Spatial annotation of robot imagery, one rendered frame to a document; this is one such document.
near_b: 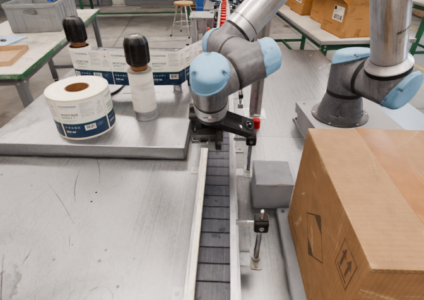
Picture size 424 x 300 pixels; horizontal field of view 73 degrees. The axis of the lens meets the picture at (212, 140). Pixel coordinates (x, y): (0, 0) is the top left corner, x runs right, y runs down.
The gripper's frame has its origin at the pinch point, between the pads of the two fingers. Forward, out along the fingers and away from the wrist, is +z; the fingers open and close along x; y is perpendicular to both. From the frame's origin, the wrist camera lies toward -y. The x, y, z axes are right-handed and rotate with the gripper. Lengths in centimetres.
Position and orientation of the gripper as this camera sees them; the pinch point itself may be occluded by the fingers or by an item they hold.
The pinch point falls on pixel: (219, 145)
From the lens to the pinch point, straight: 83.3
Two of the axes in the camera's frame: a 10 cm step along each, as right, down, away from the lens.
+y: -10.0, -0.3, 0.3
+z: 0.2, 4.2, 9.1
